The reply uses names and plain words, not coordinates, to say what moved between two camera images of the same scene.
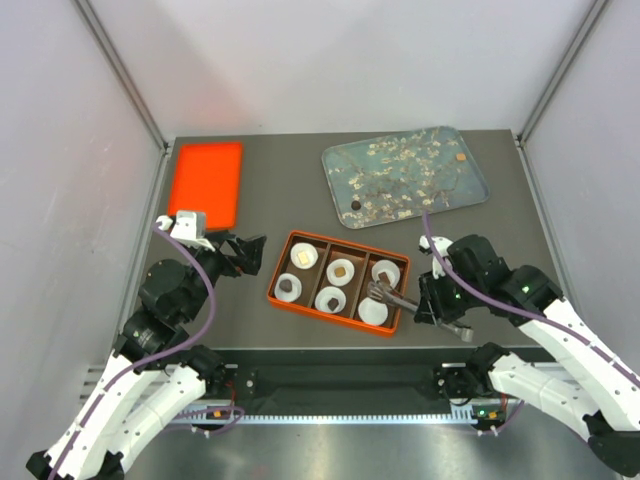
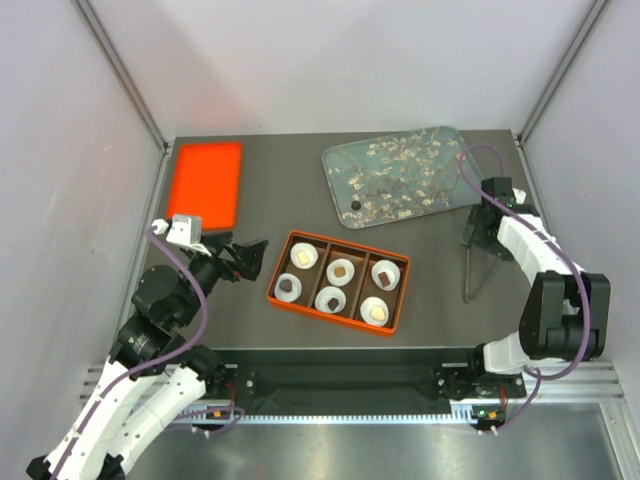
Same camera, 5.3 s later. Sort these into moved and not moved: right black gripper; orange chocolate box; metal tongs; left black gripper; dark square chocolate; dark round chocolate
Moved: metal tongs; right black gripper
Not moved: dark square chocolate; orange chocolate box; left black gripper; dark round chocolate
